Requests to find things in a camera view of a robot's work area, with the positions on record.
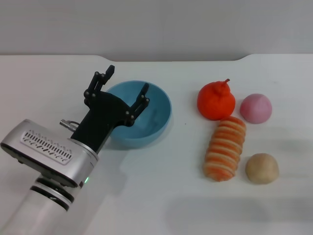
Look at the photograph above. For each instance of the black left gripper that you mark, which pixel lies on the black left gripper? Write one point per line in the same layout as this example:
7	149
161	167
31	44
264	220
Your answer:
102	115

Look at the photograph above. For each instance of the blue bowl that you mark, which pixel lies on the blue bowl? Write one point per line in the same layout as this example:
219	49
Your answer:
154	122

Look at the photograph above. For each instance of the orange fruit with stem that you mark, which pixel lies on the orange fruit with stem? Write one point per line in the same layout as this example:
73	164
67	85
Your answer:
215	102

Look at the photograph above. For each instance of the orange striped bread roll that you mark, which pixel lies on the orange striped bread roll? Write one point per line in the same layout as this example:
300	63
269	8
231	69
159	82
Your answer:
225	149

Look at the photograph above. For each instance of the pink round bun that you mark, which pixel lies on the pink round bun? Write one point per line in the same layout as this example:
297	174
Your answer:
255	109

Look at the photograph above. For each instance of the tan round bun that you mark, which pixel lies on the tan round bun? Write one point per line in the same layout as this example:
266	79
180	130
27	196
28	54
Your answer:
261	169

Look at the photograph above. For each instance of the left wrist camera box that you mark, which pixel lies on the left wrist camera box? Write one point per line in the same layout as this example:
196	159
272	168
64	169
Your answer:
44	144

